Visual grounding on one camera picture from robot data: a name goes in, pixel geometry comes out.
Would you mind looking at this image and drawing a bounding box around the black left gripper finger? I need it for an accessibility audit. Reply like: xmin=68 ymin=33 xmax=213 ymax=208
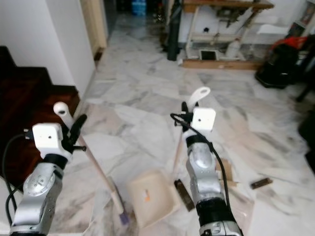
xmin=67 ymin=114 xmax=87 ymax=146

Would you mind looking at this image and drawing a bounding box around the beige-handled black broom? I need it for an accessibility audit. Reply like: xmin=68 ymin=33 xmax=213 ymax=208
xmin=53 ymin=102 xmax=129 ymax=226

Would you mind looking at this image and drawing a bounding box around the beige long-handled dustpan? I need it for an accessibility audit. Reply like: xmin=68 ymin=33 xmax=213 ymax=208
xmin=126 ymin=87 xmax=211 ymax=229

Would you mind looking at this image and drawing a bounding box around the dark wooden staircase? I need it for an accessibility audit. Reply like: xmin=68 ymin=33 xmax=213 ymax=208
xmin=0 ymin=47 xmax=79 ymax=190

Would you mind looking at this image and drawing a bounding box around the flattened cardboard box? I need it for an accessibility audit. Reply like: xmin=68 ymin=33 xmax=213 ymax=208
xmin=214 ymin=157 xmax=240 ymax=188

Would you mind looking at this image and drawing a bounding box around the brown wooden block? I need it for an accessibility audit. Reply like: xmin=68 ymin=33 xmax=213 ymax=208
xmin=250 ymin=178 xmax=274 ymax=190
xmin=174 ymin=179 xmax=195 ymax=212

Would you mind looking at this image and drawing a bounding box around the tall black roll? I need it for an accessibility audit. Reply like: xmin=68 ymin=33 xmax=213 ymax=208
xmin=166 ymin=9 xmax=182 ymax=62

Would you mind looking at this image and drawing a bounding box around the white plastic jug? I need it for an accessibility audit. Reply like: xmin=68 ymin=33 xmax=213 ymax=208
xmin=225 ymin=38 xmax=242 ymax=60

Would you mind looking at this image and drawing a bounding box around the black and red bag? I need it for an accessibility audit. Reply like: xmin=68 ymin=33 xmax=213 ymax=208
xmin=256 ymin=35 xmax=315 ymax=89

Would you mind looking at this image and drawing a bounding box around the blue bottle pack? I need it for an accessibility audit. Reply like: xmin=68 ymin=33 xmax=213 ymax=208
xmin=130 ymin=0 xmax=148 ymax=16

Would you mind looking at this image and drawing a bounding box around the black furniture piece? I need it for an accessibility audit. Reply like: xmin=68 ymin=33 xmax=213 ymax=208
xmin=298 ymin=108 xmax=315 ymax=176

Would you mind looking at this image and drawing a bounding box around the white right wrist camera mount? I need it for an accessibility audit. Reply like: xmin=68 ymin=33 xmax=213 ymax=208
xmin=191 ymin=107 xmax=217 ymax=136

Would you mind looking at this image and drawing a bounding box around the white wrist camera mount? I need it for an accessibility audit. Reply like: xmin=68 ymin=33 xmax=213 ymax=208
xmin=191 ymin=107 xmax=217 ymax=136
xmin=32 ymin=123 xmax=64 ymax=158

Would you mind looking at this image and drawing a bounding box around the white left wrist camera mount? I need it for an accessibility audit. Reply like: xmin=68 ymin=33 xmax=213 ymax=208
xmin=32 ymin=123 xmax=64 ymax=158

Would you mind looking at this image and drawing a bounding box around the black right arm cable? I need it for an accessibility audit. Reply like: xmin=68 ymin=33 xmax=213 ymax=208
xmin=170 ymin=113 xmax=231 ymax=207

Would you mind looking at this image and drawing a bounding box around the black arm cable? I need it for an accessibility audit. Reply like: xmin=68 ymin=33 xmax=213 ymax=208
xmin=170 ymin=113 xmax=231 ymax=207
xmin=1 ymin=132 xmax=35 ymax=227

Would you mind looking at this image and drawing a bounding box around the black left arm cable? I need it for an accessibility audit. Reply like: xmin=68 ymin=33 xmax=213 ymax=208
xmin=1 ymin=132 xmax=35 ymax=227

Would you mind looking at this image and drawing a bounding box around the wooden door frame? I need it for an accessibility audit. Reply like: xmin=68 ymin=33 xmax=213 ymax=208
xmin=80 ymin=0 xmax=108 ymax=55

